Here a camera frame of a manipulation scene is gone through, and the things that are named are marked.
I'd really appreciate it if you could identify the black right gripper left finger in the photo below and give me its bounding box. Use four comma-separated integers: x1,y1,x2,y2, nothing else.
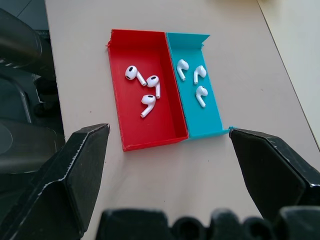
0,123,111,240

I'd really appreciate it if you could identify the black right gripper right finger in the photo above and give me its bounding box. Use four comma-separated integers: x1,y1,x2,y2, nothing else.
228,127,320,222

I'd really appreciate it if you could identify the dark robot body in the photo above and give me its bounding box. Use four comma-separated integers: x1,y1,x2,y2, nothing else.
0,7,66,176

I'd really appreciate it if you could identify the teal plastic tray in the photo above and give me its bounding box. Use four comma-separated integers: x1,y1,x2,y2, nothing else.
165,31,232,140

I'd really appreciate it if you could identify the red plastic tray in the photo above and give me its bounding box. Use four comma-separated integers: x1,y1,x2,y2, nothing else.
104,28,190,153

